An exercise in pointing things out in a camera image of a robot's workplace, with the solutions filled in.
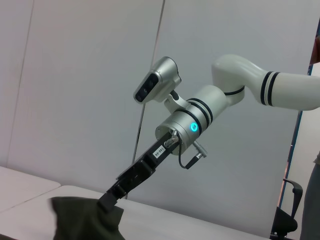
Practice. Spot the person in grey trousers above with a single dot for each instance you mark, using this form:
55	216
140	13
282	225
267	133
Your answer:
312	200

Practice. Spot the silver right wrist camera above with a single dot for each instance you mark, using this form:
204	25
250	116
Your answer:
160	77

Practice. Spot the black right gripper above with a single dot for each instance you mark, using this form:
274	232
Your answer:
140	170

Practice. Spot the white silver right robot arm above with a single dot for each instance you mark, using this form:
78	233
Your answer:
287	90

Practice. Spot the blue partition edge strip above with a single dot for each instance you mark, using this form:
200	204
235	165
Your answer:
291	155

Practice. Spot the dark green printed t-shirt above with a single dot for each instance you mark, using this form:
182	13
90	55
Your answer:
82	220

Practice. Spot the black office chair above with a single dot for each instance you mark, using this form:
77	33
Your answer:
285	222

